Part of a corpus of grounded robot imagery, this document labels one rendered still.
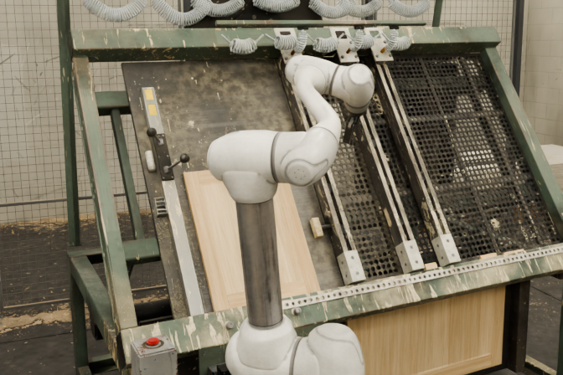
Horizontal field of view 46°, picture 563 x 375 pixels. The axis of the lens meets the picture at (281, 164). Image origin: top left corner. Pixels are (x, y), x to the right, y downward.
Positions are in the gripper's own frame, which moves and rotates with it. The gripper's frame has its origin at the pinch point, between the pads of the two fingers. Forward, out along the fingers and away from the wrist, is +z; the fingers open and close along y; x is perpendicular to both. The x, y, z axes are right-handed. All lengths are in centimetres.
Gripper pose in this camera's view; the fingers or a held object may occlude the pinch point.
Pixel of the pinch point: (355, 125)
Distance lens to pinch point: 246.0
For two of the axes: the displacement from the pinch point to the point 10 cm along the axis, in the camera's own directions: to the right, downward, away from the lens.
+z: 0.9, 3.4, 9.3
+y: 4.1, -8.7, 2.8
